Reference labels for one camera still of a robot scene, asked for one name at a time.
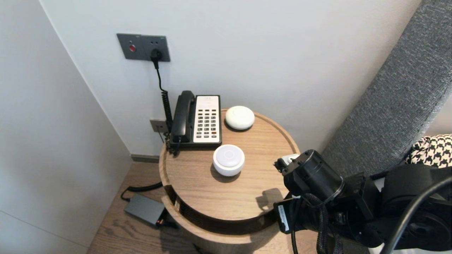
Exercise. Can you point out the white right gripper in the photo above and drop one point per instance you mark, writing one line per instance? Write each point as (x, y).
(284, 163)

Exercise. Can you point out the white round cylinder speaker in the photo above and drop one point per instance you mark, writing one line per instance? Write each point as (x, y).
(228, 159)

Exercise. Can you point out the curved wooden table drawer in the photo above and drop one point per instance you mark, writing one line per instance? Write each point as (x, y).
(219, 240)

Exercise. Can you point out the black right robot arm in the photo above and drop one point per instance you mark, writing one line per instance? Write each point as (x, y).
(317, 176)

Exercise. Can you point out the round wooden bedside table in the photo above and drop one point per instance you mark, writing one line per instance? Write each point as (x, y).
(254, 158)

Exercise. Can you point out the flat white dome device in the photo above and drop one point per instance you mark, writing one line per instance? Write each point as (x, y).
(239, 117)

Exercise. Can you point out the black white desk telephone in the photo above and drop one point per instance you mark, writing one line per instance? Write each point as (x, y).
(207, 120)

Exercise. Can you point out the black telephone handset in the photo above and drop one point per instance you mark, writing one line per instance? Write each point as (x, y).
(182, 116)

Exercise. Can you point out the grey fabric headboard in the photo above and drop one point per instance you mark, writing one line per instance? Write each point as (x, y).
(399, 98)

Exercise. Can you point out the grey power adapter box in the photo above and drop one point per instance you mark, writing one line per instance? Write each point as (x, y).
(144, 210)

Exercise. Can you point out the black white houndstooth pillow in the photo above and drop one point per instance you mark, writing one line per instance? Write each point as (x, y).
(438, 151)

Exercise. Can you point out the beige phone wall plate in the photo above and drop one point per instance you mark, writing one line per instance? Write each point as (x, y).
(157, 126)

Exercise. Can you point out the grey wall socket panel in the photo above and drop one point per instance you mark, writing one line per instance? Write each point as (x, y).
(162, 47)

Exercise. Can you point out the grey switch panel red button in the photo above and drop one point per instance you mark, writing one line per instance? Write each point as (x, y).
(129, 46)

